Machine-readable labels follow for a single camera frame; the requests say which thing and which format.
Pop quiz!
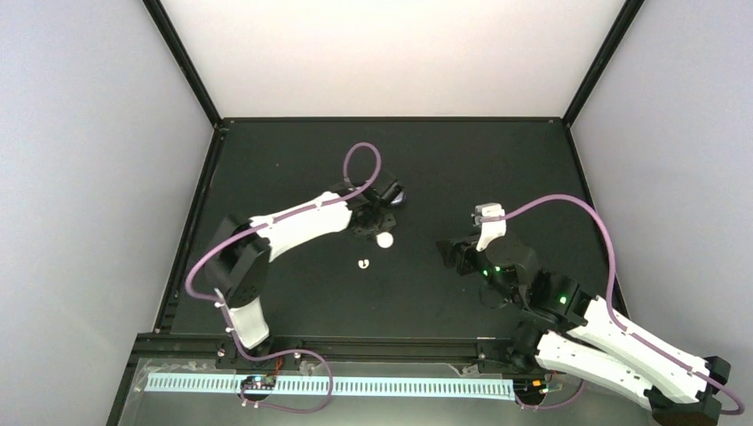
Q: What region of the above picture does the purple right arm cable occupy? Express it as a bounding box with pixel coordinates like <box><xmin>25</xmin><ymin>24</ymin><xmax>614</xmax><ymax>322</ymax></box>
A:
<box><xmin>482</xmin><ymin>193</ymin><xmax>747</xmax><ymax>417</ymax></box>

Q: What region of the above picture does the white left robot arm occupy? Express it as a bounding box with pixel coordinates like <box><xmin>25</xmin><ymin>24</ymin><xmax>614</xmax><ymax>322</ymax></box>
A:
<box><xmin>202</xmin><ymin>173</ymin><xmax>406</xmax><ymax>350</ymax></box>

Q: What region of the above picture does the black frame rail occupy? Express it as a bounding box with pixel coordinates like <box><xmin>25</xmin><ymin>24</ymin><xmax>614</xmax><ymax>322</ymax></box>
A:
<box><xmin>131</xmin><ymin>333</ymin><xmax>512</xmax><ymax>367</ymax></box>

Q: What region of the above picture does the lavender earbud charging case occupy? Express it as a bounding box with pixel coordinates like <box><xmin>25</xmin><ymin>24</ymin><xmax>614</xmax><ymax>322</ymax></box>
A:
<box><xmin>392</xmin><ymin>191</ymin><xmax>407</xmax><ymax>206</ymax></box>

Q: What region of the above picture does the small circuit board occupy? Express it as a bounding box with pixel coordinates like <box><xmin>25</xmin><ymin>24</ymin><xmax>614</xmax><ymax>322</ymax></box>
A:
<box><xmin>241</xmin><ymin>375</ymin><xmax>277</xmax><ymax>391</ymax></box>

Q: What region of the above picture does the light blue slotted cable duct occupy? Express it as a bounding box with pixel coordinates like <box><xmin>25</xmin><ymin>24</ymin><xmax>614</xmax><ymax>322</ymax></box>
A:
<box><xmin>138</xmin><ymin>373</ymin><xmax>515</xmax><ymax>401</ymax></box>

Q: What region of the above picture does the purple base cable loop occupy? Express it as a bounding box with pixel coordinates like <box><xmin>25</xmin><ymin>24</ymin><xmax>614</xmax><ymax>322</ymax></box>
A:
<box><xmin>234</xmin><ymin>350</ymin><xmax>336</xmax><ymax>415</ymax></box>

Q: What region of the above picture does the white oval charging case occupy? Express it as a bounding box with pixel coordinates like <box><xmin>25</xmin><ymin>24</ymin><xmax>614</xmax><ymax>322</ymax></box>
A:
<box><xmin>375</xmin><ymin>232</ymin><xmax>394</xmax><ymax>249</ymax></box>

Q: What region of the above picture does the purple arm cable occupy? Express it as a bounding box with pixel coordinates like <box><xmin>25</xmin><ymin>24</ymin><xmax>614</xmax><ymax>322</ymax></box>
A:
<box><xmin>184</xmin><ymin>142</ymin><xmax>383</xmax><ymax>359</ymax></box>
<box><xmin>482</xmin><ymin>193</ymin><xmax>747</xmax><ymax>417</ymax></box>

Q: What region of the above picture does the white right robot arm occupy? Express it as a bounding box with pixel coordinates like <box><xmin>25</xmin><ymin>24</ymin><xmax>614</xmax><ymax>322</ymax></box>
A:
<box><xmin>436</xmin><ymin>235</ymin><xmax>731</xmax><ymax>425</ymax></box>

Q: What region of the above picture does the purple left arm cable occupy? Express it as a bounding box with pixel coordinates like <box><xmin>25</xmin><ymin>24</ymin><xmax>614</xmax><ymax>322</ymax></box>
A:
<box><xmin>184</xmin><ymin>142</ymin><xmax>383</xmax><ymax>359</ymax></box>

